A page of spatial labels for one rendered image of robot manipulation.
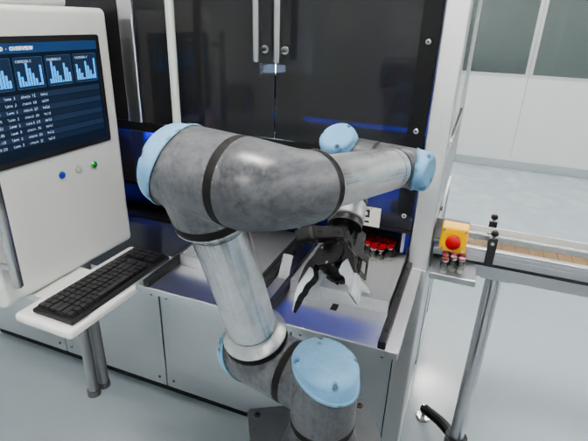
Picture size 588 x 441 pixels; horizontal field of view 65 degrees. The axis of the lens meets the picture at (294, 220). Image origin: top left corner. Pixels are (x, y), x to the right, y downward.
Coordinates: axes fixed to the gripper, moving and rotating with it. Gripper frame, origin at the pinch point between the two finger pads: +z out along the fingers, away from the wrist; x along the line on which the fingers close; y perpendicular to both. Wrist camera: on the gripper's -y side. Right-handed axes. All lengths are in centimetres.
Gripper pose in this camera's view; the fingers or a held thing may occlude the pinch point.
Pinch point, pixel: (320, 307)
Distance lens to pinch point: 85.4
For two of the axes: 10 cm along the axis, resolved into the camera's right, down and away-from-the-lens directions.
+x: -7.2, 2.3, 6.5
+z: -2.2, 8.2, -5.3
